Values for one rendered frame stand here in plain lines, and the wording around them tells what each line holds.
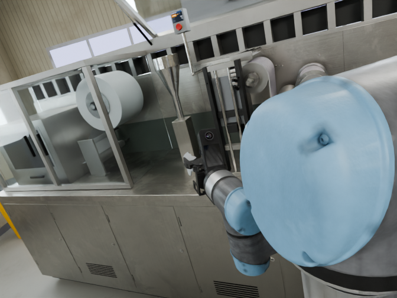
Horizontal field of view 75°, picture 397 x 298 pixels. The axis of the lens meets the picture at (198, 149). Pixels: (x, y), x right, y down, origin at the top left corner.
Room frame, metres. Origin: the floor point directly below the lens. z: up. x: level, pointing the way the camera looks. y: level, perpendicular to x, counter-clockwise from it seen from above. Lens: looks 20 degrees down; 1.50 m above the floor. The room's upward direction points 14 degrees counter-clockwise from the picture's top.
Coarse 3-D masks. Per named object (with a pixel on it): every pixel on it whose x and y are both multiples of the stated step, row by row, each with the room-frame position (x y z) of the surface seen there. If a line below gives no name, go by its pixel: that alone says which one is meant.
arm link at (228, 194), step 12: (228, 180) 0.46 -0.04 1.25; (240, 180) 0.47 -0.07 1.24; (216, 192) 0.46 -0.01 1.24; (228, 192) 0.43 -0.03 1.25; (240, 192) 0.41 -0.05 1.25; (216, 204) 0.45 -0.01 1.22; (228, 204) 0.40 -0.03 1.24; (240, 204) 0.38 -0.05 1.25; (228, 216) 0.39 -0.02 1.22; (240, 216) 0.37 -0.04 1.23; (252, 216) 0.38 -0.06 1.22; (228, 228) 0.41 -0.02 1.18; (240, 228) 0.37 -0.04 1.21; (252, 228) 0.38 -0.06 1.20
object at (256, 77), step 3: (252, 72) 1.19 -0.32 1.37; (255, 72) 1.20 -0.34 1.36; (246, 75) 1.17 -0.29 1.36; (249, 75) 1.16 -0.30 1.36; (252, 75) 1.16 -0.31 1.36; (255, 75) 1.15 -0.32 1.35; (258, 75) 1.19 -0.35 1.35; (246, 78) 1.17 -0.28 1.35; (255, 78) 1.15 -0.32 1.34; (258, 78) 1.17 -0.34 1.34; (255, 81) 1.15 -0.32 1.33; (258, 81) 1.17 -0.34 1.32; (252, 84) 1.16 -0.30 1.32; (255, 84) 1.15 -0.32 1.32; (249, 87) 1.16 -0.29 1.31; (252, 87) 1.16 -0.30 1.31
